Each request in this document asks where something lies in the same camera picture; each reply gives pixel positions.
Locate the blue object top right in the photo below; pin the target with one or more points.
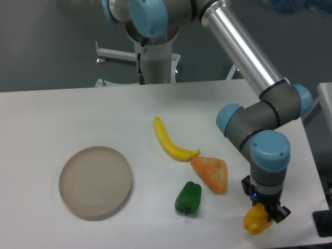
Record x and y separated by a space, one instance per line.
322 7

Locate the yellow toy banana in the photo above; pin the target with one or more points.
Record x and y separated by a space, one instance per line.
177 153

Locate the beige round plate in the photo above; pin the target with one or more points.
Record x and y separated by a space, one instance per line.
95 182

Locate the black box at edge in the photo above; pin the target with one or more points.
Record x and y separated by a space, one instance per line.
322 220

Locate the green toy bell pepper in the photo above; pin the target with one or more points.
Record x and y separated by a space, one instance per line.
189 199

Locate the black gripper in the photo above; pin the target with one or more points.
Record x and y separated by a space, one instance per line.
269 196

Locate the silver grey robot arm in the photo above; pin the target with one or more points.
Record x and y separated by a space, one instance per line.
252 130

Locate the white table leg frame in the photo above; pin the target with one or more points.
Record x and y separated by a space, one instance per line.
234 73

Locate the yellow toy bell pepper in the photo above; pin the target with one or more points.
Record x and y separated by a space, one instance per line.
256 220

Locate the orange toy bread wedge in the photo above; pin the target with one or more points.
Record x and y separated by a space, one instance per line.
213 172

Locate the white side table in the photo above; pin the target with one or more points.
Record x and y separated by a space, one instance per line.
322 102

